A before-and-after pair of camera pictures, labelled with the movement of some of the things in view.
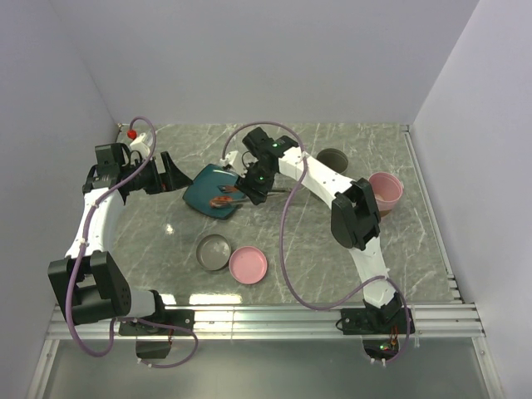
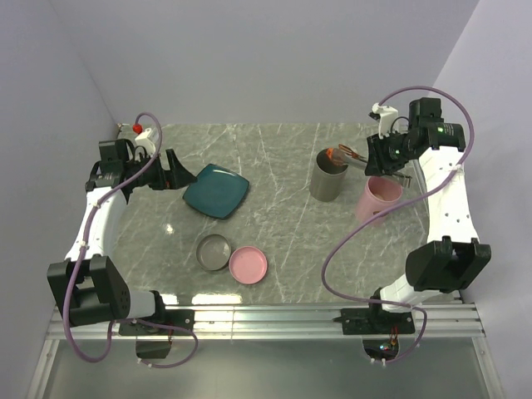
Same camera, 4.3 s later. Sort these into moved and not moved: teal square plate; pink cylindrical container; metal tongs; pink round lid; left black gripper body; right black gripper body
Moved: metal tongs; right black gripper body
Not moved: pink round lid; pink cylindrical container; left black gripper body; teal square plate
